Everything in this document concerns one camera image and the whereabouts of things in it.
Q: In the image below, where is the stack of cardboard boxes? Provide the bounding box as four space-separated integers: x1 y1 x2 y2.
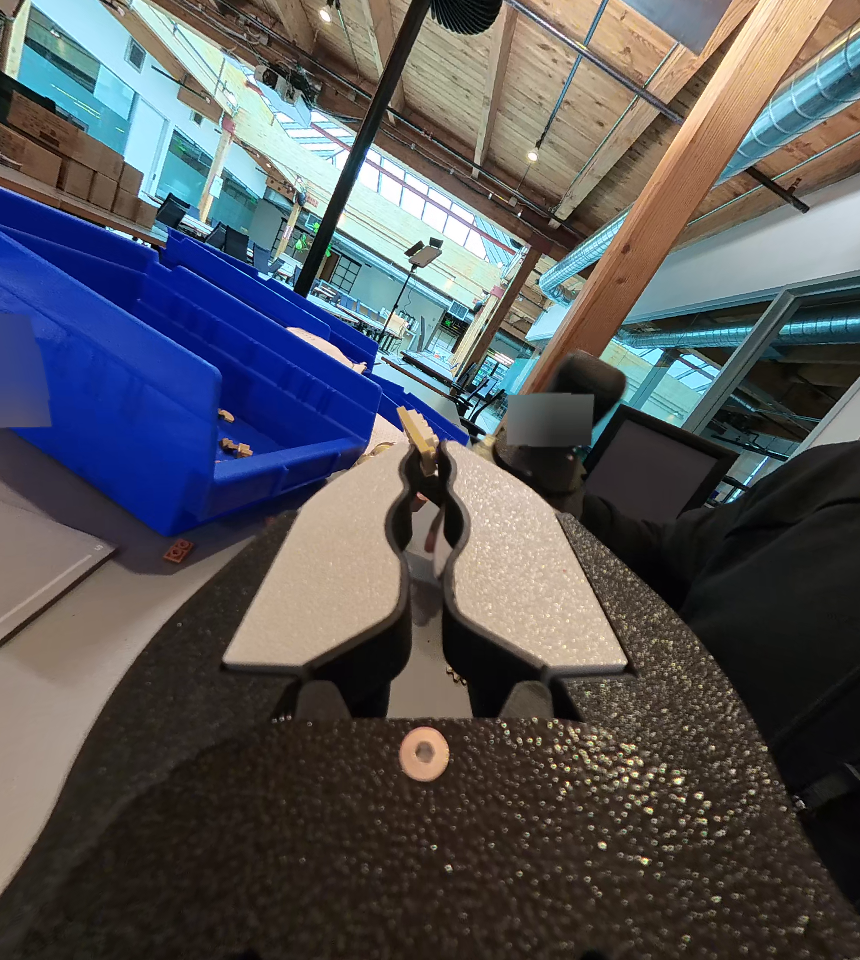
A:
0 93 159 228

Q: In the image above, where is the person's black jacket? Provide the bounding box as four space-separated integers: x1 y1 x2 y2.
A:
670 431 860 954

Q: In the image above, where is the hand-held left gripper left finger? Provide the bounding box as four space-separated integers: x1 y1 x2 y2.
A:
221 442 411 708

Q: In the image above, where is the wooden support post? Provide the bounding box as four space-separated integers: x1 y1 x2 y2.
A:
523 0 836 395

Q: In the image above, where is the grey desk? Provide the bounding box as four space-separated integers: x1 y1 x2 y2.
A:
0 420 476 931

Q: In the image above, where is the tan brick assembly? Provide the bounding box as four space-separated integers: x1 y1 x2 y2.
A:
397 405 441 479

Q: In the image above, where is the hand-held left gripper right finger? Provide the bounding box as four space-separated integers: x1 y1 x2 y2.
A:
433 441 630 711

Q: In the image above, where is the group of small loose bricks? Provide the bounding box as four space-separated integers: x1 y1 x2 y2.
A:
216 407 253 457

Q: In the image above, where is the light panel on tripod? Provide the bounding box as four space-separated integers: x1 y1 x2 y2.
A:
381 237 446 354

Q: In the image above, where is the black computer monitor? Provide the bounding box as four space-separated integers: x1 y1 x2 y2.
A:
586 405 740 526

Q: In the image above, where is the blue plastic storage bin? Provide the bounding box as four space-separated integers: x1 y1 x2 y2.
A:
0 168 385 537
163 228 470 447

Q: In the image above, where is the grey instruction booklet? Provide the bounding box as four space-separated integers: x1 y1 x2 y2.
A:
0 480 118 685

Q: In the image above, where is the pale plastic bag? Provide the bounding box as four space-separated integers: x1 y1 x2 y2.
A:
286 324 368 374

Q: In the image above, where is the person's right forearm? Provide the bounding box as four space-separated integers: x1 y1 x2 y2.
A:
578 491 709 612

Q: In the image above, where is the black floor lamp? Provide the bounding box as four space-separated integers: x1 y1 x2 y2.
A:
293 0 506 299

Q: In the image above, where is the silver ventilation duct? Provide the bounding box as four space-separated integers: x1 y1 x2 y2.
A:
538 0 860 305
617 306 860 352

